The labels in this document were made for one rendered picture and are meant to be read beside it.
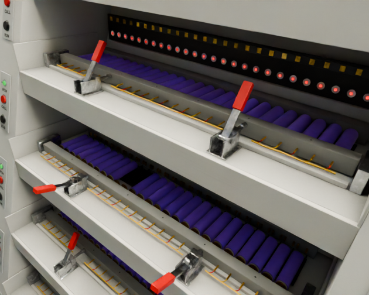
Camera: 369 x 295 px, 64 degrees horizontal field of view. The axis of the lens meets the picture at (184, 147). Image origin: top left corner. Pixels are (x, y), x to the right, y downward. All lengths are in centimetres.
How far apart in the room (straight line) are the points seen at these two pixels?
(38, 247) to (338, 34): 69
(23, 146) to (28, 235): 21
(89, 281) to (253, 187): 44
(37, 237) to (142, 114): 45
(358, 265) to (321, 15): 23
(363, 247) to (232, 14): 26
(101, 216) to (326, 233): 35
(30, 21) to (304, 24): 50
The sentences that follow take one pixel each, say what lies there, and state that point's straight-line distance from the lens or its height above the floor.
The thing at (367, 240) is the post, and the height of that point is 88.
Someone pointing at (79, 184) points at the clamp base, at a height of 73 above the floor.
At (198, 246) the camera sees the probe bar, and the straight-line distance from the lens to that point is 45.
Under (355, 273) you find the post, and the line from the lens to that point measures 33.
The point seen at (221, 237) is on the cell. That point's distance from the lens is 47.
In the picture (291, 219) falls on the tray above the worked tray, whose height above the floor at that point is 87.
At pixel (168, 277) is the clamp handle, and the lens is 40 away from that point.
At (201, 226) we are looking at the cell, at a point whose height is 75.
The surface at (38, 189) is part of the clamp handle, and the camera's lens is 54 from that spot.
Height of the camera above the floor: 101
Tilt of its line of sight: 18 degrees down
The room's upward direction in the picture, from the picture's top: 14 degrees clockwise
